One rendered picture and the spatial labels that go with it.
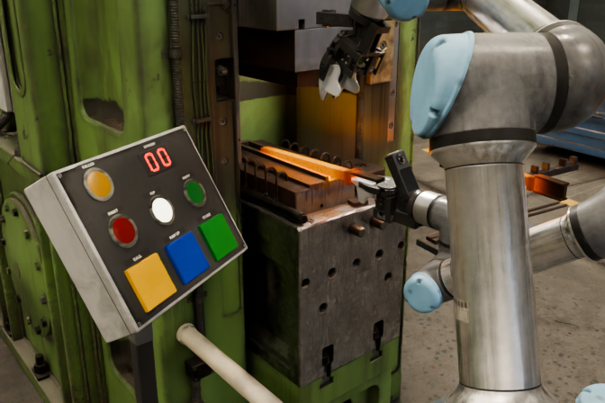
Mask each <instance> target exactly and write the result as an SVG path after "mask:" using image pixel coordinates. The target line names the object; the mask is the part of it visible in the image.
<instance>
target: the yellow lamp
mask: <svg viewBox="0 0 605 403"><path fill-rule="evenodd" d="M87 184H88V187H89V189H90V190H91V192H92V193H93V194H95V195H97V196H99V197H105V196H107V195H108V194H109V193H110V191H111V184H110V181H109V179H108V178H107V177H106V175H104V174H103V173H101V172H98V171H94V172H92V173H90V175H89V176H88V177H87Z"/></svg>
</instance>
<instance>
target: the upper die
mask: <svg viewBox="0 0 605 403"><path fill-rule="evenodd" d="M352 29H353V27H340V26H339V27H327V28H314V29H298V30H290V31H270V30H261V29H254V28H247V27H239V26H238V50H239V62H243V63H248V64H252V65H258V66H262V67H271V68H275V69H280V70H284V71H289V72H294V73H297V72H303V71H311V70H318V69H320V63H321V59H322V57H323V55H324V54H325V52H326V50H327V47H329V46H330V44H331V42H332V40H333V39H334V38H335V37H336V36H337V34H338V33H340V31H342V30H352Z"/></svg>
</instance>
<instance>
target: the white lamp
mask: <svg viewBox="0 0 605 403"><path fill-rule="evenodd" d="M152 207H153V212H154V214H155V216H156V217H157V218H158V219H159V220H161V221H163V222H168V221H170V220H171V218H172V209H171V207H170V205H169V203H168V202H167V201H166V200H164V199H161V198H158V199H156V200H155V201H154V202H153V206H152Z"/></svg>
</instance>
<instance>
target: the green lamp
mask: <svg viewBox="0 0 605 403"><path fill-rule="evenodd" d="M186 190H187V194H188V196H189V198H190V199H191V200H192V201H193V202H195V203H201V202H203V199H204V194H203V189H202V187H201V186H200V185H199V184H198V183H196V182H190V183H189V184H188V185H187V188H186Z"/></svg>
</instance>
